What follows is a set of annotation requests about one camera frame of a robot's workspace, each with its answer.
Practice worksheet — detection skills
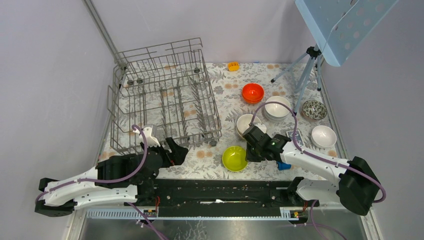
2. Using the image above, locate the white ribbed ceramic bowl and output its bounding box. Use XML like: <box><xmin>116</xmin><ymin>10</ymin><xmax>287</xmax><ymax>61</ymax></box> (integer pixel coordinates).
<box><xmin>265</xmin><ymin>96</ymin><xmax>291</xmax><ymax>118</ymax></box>

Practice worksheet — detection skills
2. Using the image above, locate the small white ceramic bowl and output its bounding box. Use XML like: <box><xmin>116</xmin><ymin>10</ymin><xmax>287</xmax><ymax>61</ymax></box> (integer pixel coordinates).
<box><xmin>311</xmin><ymin>125</ymin><xmax>337</xmax><ymax>149</ymax></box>

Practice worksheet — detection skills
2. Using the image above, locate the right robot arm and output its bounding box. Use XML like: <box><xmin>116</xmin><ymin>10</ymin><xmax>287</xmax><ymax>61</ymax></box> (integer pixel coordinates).
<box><xmin>242</xmin><ymin>125</ymin><xmax>382</xmax><ymax>216</ymax></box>

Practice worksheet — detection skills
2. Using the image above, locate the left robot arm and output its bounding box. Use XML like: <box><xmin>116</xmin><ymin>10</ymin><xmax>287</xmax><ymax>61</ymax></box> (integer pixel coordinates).
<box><xmin>34</xmin><ymin>137</ymin><xmax>189</xmax><ymax>217</ymax></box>

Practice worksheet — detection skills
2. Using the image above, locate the yellow-green plastic bowl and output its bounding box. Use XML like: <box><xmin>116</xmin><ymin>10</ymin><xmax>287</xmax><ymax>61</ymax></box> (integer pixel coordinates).
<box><xmin>221</xmin><ymin>146</ymin><xmax>248</xmax><ymax>172</ymax></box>

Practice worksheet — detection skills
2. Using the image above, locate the orange plastic bowl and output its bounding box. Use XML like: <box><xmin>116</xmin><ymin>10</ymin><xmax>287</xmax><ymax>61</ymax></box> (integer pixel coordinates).
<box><xmin>243</xmin><ymin>98</ymin><xmax>262</xmax><ymax>105</ymax></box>
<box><xmin>241</xmin><ymin>83</ymin><xmax>265</xmax><ymax>99</ymax></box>

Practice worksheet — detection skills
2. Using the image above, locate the beige ribbed ceramic bowl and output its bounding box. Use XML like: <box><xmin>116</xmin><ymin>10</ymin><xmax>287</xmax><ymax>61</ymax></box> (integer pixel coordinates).
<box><xmin>235</xmin><ymin>126</ymin><xmax>244</xmax><ymax>139</ymax></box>

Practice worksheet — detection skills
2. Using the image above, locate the light blue perforated stand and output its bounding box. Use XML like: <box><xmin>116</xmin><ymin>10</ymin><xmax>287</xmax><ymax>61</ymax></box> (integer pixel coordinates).
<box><xmin>271</xmin><ymin>0</ymin><xmax>397</xmax><ymax>113</ymax></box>

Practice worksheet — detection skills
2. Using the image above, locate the blue toy car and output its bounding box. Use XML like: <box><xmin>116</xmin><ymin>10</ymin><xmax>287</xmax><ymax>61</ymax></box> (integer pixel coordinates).
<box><xmin>276</xmin><ymin>161</ymin><xmax>292</xmax><ymax>171</ymax></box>

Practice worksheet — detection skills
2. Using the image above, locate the floral tablecloth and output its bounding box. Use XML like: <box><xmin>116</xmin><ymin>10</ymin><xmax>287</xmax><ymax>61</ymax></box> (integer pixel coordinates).
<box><xmin>99</xmin><ymin>62</ymin><xmax>339</xmax><ymax>182</ymax></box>

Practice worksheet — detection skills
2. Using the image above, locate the blue playing card box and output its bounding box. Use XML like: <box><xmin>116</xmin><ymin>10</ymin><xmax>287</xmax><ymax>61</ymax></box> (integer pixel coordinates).
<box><xmin>286</xmin><ymin>129</ymin><xmax>305</xmax><ymax>147</ymax></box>

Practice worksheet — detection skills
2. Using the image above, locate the grey wire dish rack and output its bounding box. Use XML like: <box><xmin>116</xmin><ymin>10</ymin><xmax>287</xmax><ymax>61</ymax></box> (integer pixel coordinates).
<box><xmin>107</xmin><ymin>37</ymin><xmax>222</xmax><ymax>154</ymax></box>

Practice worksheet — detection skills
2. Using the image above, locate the beige floral ceramic bowl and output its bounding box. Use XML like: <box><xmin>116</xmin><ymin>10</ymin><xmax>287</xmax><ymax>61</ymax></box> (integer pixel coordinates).
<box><xmin>236</xmin><ymin>114</ymin><xmax>267</xmax><ymax>134</ymax></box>

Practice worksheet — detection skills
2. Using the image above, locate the yellow plastic toy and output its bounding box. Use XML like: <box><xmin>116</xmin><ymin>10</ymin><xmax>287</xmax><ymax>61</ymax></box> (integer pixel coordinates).
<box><xmin>227</xmin><ymin>61</ymin><xmax>240</xmax><ymax>72</ymax></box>

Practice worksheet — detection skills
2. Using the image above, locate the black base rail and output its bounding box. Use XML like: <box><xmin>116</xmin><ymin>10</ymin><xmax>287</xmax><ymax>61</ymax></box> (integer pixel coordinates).
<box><xmin>134</xmin><ymin>178</ymin><xmax>313</xmax><ymax>218</ymax></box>

